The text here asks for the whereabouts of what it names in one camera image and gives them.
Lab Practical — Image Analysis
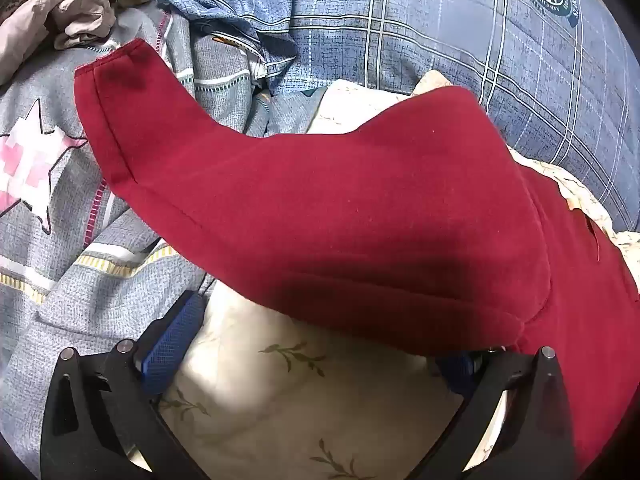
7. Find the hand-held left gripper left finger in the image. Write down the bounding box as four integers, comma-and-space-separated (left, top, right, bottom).
40, 290, 211, 480

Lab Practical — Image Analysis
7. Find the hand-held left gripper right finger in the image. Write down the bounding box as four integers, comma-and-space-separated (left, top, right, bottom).
406, 345, 581, 480

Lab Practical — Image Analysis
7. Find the dark red garment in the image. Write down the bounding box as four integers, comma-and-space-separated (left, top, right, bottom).
74, 38, 640, 480

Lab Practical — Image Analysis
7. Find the cream leaf print sheet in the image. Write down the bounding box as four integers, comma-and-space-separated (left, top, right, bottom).
115, 70, 640, 480

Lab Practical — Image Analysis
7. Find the grey star-print garment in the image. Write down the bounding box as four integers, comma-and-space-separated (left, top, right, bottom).
0, 5, 326, 466

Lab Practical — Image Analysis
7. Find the blue plaid quilt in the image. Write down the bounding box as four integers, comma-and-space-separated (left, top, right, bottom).
147, 0, 640, 233

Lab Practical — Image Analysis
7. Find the beige crumpled cloth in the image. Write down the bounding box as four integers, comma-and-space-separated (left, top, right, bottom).
0, 0, 117, 86

